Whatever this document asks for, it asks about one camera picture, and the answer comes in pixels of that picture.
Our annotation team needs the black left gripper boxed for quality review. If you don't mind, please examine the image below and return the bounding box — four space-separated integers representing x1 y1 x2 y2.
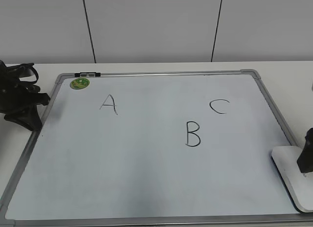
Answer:
0 61 50 131

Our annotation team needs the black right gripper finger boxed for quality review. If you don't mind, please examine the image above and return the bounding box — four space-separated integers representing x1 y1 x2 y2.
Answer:
297 128 313 173

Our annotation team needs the white board eraser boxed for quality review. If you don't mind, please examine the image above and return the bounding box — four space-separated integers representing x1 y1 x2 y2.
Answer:
271 146 313 213

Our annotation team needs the round green magnet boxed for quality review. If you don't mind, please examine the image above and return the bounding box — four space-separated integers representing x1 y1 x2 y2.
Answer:
70 78 90 90

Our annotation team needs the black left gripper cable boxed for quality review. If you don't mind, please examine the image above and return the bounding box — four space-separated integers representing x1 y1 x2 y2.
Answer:
4 63 40 86

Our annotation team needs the white board with grey frame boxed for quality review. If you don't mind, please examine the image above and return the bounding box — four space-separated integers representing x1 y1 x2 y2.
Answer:
0 69 313 227

